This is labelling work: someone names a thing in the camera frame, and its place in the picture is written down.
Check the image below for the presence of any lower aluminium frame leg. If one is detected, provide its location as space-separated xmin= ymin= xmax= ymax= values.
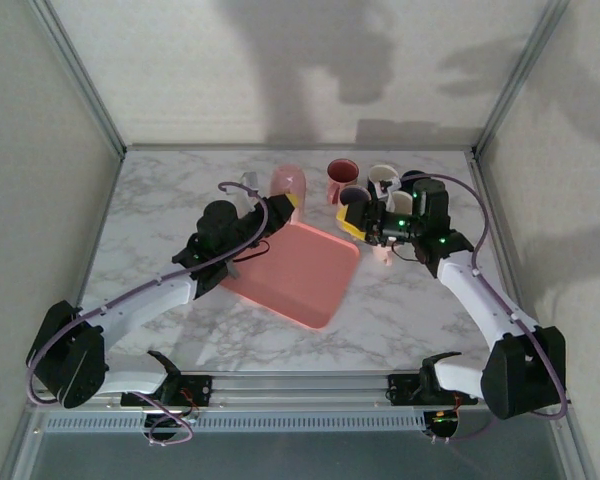
xmin=0 ymin=409 xmax=49 ymax=480
xmin=552 ymin=409 xmax=597 ymax=480

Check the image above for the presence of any light blue mug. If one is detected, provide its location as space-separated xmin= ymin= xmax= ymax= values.
xmin=338 ymin=184 xmax=371 ymax=209

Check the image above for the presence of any aluminium side rail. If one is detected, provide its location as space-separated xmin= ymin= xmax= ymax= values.
xmin=467 ymin=152 xmax=566 ymax=374

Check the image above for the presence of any slotted grey cable duct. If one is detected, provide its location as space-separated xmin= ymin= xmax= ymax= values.
xmin=39 ymin=413 xmax=429 ymax=435

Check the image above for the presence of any tall pink mug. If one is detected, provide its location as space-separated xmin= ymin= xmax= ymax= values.
xmin=270 ymin=164 xmax=307 ymax=229

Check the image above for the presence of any pink plastic tray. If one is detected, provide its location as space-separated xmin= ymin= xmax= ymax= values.
xmin=219 ymin=219 xmax=362 ymax=331

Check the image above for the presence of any aluminium front rail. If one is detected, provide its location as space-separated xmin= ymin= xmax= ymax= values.
xmin=27 ymin=368 xmax=574 ymax=414

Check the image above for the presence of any small lit circuit board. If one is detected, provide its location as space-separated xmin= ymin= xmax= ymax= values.
xmin=427 ymin=410 xmax=461 ymax=437

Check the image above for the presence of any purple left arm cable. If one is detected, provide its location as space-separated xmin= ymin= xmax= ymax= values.
xmin=25 ymin=180 xmax=270 ymax=446

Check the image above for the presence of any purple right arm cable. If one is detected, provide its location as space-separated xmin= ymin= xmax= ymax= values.
xmin=402 ymin=172 xmax=567 ymax=444

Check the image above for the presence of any aluminium frame post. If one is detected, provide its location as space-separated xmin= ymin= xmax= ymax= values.
xmin=472 ymin=0 xmax=574 ymax=156
xmin=27 ymin=0 xmax=127 ymax=159

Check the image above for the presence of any dark green mug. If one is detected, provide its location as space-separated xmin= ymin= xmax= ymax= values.
xmin=367 ymin=163 xmax=400 ymax=189

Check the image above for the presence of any aluminium back rail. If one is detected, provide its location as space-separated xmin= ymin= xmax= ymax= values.
xmin=122 ymin=143 xmax=479 ymax=153

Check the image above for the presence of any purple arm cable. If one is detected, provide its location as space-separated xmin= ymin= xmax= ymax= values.
xmin=402 ymin=172 xmax=567 ymax=444
xmin=25 ymin=180 xmax=270 ymax=446

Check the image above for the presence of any pink patterned mug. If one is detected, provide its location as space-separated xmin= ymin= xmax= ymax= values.
xmin=326 ymin=158 xmax=360 ymax=204

